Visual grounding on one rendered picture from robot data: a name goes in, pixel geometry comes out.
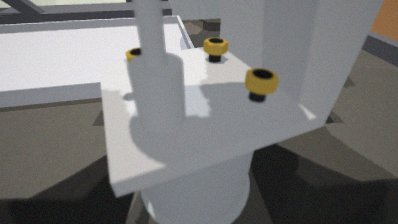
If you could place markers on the white metal bracket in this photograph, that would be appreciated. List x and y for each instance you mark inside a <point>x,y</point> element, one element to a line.
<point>311,45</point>

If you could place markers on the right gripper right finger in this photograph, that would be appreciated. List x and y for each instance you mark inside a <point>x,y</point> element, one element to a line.
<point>297,190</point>

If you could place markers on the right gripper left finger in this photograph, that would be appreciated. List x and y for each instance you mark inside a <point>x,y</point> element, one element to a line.
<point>86,197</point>

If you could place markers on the yellow hex nut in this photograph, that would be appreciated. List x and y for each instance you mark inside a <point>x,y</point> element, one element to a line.
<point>215,46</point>
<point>133,53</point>
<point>261,81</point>

